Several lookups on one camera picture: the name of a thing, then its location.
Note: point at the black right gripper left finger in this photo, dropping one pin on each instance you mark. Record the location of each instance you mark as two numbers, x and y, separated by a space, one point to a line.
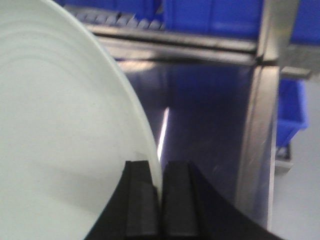
132 212

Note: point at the blue bin lower right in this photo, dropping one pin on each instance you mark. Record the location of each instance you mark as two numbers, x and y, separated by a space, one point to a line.
292 114

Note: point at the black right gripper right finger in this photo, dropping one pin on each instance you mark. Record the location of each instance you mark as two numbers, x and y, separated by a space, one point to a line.
192 209

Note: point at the roller conveyor track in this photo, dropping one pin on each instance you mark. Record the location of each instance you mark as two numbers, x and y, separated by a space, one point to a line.
117 19

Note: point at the pale green plate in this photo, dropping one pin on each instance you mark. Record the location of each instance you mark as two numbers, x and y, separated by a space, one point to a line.
69 121

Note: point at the large blue plastic bin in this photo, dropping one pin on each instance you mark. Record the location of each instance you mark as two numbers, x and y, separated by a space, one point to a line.
230 18

